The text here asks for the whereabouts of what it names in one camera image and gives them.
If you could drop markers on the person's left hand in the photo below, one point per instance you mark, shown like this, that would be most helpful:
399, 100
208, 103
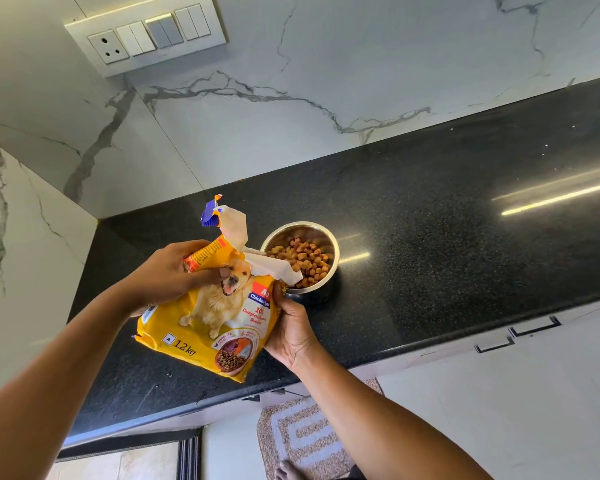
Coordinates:
170, 277

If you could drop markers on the person's right hand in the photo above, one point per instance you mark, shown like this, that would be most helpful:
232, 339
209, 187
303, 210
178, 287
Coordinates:
292, 334

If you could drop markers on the yellow dog food bag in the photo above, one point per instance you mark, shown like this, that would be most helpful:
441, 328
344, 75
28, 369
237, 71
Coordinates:
180, 334

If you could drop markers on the steel bowl with kibble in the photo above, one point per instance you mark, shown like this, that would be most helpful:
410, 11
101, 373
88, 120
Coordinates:
330, 277

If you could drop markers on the person's left forearm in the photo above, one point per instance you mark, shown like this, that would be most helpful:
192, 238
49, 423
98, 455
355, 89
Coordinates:
45, 394

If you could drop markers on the person's right forearm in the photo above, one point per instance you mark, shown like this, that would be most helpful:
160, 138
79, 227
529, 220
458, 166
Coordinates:
380, 429

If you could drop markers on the beige patterned floor mat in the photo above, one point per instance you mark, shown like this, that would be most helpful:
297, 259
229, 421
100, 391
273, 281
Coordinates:
300, 434

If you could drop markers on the person's left foot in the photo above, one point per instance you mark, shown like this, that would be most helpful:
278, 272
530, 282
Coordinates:
290, 472

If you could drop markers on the person's right leg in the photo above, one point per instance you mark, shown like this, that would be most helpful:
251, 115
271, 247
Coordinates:
350, 473

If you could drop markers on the white base cabinet door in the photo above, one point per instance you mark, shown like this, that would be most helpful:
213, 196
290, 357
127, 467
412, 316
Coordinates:
180, 424

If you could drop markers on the white base drawer unit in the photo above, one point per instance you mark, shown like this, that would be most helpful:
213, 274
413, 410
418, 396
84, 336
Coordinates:
590, 324

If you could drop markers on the white switch panel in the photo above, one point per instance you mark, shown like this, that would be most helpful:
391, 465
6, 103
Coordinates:
200, 44

